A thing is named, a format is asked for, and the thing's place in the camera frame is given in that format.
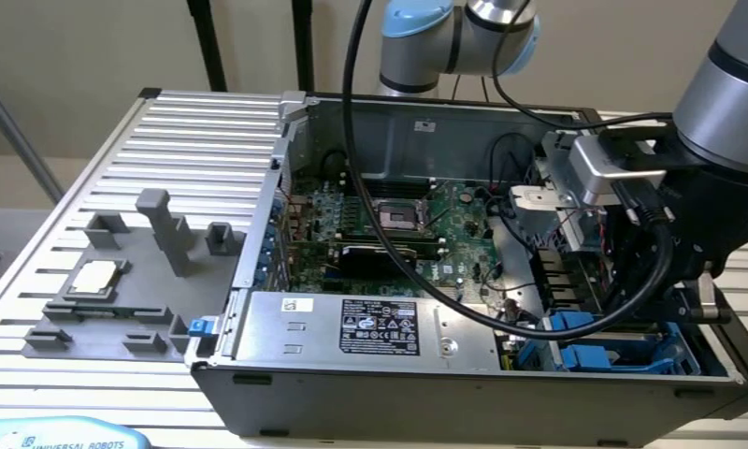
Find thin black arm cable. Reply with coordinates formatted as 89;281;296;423
490;0;606;130

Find black stand pole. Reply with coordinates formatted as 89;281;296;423
291;0;318;93
184;0;229;93

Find blue case latch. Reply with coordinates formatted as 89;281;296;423
187;316;217;339

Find silver power supply unit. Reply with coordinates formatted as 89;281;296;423
231;290;502;371

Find teach pendant Universal Robots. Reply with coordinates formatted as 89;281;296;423
0;414;156;449

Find black open PC case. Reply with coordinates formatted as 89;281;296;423
189;91;748;440

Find black RAM slots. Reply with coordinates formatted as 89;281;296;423
359;177;431;196

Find silver drive cage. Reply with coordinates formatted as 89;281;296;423
507;183;583;240

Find silver case corner bracket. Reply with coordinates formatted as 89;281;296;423
277;90;323;125

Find red internal wire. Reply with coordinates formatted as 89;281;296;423
559;209;607;250

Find green motherboard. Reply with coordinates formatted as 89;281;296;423
279;179;502;301

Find black heatsink block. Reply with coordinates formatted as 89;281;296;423
335;241;423;278

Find grey metal frame pole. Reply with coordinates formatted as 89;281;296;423
0;59;65;203

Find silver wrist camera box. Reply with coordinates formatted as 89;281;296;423
566;135;668;208

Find blue disk bay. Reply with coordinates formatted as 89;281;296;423
515;309;688;376

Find grey parts rack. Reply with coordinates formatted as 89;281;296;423
23;188;252;365

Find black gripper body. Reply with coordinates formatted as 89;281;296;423
602;161;748;326

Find thick black camera cable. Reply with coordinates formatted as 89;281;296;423
340;0;676;341

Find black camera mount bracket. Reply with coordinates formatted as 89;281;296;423
596;111;707;175

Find CPU socket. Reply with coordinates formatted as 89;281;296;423
372;197;431;231

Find black internal wire loop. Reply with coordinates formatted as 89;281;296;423
487;132;539;189

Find silver CPU chip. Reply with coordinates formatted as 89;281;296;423
67;259;133;297

